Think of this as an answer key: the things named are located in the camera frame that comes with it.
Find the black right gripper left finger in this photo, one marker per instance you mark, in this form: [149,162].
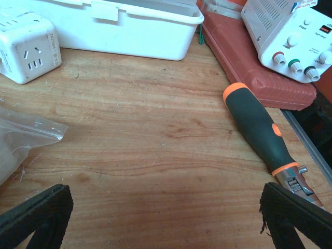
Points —
[45,216]

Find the white bench power supply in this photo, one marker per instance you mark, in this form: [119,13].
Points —
[292,38]

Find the clear zip bag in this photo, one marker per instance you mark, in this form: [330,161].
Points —
[20,133]

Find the white cube power socket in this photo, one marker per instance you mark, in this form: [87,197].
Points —
[29,45]

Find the red plastic tool case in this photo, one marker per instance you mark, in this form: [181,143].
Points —
[230,42]

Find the white plastic storage box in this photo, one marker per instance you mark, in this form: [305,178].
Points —
[154,29]

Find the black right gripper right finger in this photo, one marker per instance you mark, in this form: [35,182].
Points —
[284,213]

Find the orange black ratchet screwdriver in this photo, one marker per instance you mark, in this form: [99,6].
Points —
[265,138]

